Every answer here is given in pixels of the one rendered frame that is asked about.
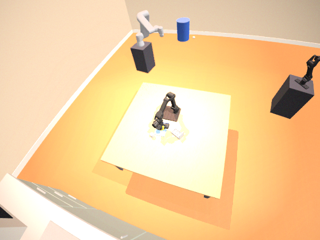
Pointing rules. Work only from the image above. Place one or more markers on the white dish rack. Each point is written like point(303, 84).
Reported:
point(177, 133)

